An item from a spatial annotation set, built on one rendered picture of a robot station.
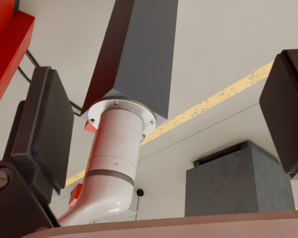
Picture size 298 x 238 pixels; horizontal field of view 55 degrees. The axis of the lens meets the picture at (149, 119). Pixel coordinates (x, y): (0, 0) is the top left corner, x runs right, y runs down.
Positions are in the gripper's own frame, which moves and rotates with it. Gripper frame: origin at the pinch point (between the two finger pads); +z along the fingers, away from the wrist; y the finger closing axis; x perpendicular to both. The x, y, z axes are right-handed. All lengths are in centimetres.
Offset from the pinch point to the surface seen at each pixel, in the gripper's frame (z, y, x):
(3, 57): 116, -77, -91
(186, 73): 139, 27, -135
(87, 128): 142, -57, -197
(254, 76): 131, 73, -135
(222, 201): 82, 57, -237
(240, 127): 132, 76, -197
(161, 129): 144, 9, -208
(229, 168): 109, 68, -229
